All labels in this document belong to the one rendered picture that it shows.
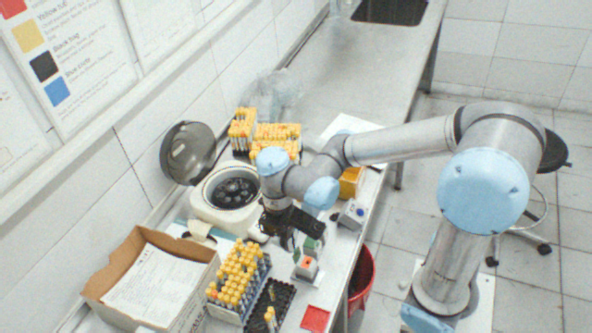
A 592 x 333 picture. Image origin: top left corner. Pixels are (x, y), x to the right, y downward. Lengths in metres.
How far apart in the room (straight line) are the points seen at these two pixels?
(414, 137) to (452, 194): 0.21
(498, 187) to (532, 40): 2.78
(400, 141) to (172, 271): 0.77
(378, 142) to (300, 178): 0.18
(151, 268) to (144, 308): 0.12
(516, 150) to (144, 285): 1.01
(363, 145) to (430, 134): 0.16
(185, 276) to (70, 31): 0.70
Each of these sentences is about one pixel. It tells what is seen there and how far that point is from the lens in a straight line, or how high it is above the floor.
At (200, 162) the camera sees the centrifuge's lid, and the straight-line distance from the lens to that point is 1.48.
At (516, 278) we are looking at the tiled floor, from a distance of 2.45.
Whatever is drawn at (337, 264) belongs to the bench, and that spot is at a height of 0.87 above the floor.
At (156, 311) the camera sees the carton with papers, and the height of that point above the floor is 0.94.
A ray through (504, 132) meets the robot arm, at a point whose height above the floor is 1.55.
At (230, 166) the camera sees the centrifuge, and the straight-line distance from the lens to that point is 1.43.
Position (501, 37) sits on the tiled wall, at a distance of 3.33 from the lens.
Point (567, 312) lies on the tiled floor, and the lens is 2.45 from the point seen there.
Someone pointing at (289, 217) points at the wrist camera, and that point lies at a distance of 1.03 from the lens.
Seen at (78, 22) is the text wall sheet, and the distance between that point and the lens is 1.13.
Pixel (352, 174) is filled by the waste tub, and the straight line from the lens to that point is 1.51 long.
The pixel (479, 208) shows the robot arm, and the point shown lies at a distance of 0.64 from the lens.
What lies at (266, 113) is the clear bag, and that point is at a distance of 1.71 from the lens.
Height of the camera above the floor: 1.95
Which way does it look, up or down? 43 degrees down
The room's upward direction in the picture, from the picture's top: 6 degrees counter-clockwise
